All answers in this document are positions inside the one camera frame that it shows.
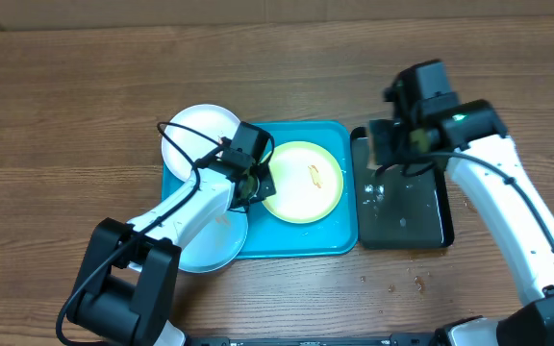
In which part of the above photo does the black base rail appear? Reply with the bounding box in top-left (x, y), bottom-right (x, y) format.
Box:
top-left (184, 333), bottom-right (438, 346)

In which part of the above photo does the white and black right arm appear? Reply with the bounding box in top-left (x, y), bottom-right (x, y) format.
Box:
top-left (368, 100), bottom-right (554, 345)

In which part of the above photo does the teal plastic tray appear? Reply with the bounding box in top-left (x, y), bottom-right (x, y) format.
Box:
top-left (161, 119), bottom-right (359, 260)

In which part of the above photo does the black water tray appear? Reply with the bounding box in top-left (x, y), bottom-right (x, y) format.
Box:
top-left (350, 127), bottom-right (454, 250)

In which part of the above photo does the white plate with red stain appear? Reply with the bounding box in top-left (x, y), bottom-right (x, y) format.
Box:
top-left (161, 104), bottom-right (240, 182)

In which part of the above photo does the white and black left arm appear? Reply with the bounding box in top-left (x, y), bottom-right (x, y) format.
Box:
top-left (55, 146), bottom-right (275, 345)

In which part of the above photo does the light blue plate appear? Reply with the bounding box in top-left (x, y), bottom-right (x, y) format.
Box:
top-left (179, 211), bottom-right (248, 274)

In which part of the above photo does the yellow-green plate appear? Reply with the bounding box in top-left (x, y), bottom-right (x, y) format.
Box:
top-left (262, 141), bottom-right (344, 224)

